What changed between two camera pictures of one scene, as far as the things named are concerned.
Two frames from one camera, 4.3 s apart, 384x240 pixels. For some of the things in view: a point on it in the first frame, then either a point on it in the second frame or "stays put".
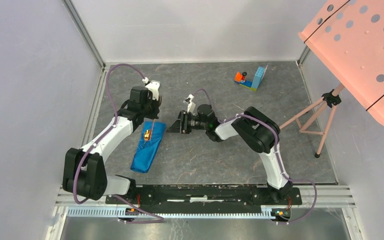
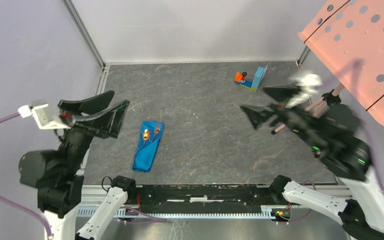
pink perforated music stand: [360, 44] stays put
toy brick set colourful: [240, 78] stays put
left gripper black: [154, 115] → [109, 121]
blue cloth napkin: [147, 150] stays put
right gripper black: [181, 125] → [257, 114]
